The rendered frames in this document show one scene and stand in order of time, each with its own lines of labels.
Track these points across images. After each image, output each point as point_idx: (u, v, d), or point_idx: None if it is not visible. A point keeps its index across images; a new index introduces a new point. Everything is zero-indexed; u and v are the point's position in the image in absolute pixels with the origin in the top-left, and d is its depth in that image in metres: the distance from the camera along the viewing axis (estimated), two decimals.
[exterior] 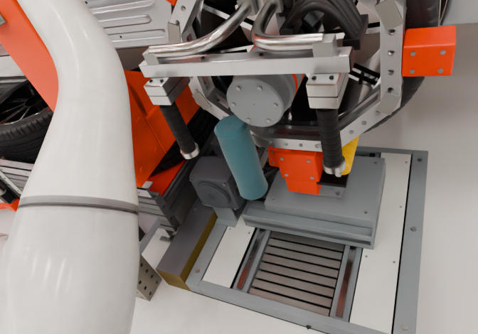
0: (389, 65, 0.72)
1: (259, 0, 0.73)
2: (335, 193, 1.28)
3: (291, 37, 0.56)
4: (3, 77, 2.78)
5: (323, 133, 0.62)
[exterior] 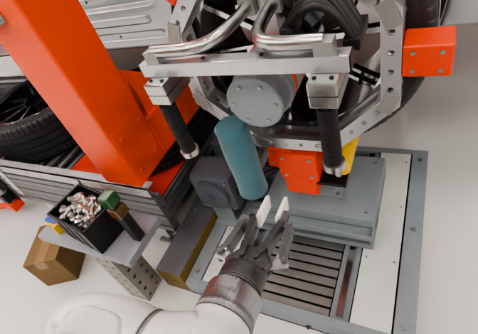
0: (389, 65, 0.72)
1: (259, 0, 0.73)
2: (335, 193, 1.28)
3: (291, 37, 0.56)
4: (3, 77, 2.78)
5: (323, 133, 0.62)
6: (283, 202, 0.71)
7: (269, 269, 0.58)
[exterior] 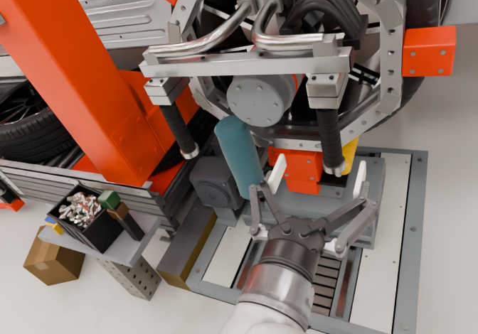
0: (389, 65, 0.72)
1: (259, 0, 0.73)
2: (335, 193, 1.28)
3: (291, 37, 0.56)
4: (3, 77, 2.78)
5: (323, 133, 0.62)
6: (282, 173, 0.63)
7: (270, 239, 0.52)
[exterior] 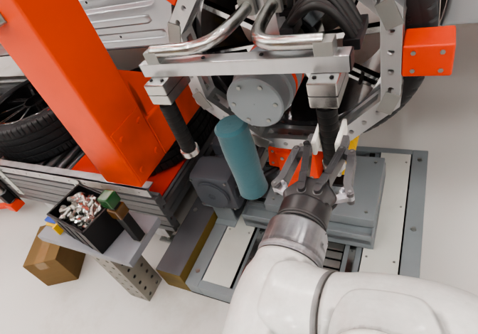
0: (389, 65, 0.72)
1: (259, 0, 0.73)
2: (335, 193, 1.28)
3: (291, 37, 0.56)
4: (3, 77, 2.78)
5: (323, 133, 0.62)
6: None
7: (285, 195, 0.57)
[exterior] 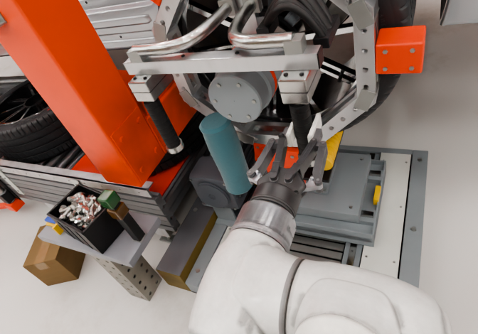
0: (363, 62, 0.75)
1: (239, 1, 0.76)
2: None
3: (264, 35, 0.59)
4: (3, 77, 2.78)
5: (296, 128, 0.65)
6: None
7: (259, 184, 0.60)
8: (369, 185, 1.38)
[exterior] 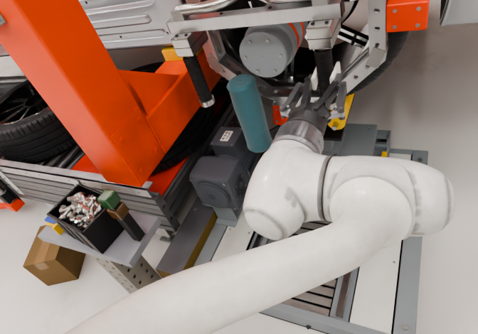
0: (375, 22, 0.86)
1: None
2: (332, 155, 1.43)
3: None
4: (3, 77, 2.78)
5: (320, 72, 0.77)
6: None
7: None
8: (375, 153, 1.49)
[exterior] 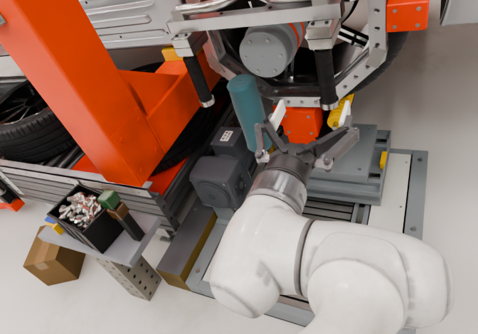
0: (375, 22, 0.86)
1: None
2: None
3: None
4: (3, 77, 2.78)
5: (320, 72, 0.77)
6: (282, 116, 0.74)
7: None
8: (375, 153, 1.49)
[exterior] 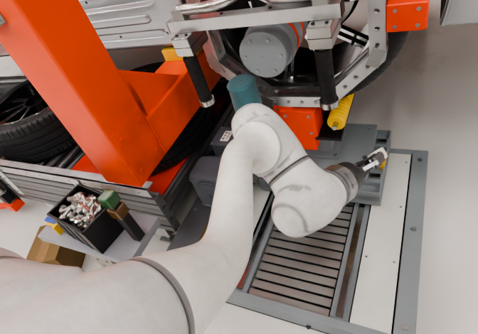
0: (375, 22, 0.86)
1: None
2: (332, 155, 1.43)
3: None
4: (3, 77, 2.78)
5: (320, 72, 0.77)
6: None
7: None
8: None
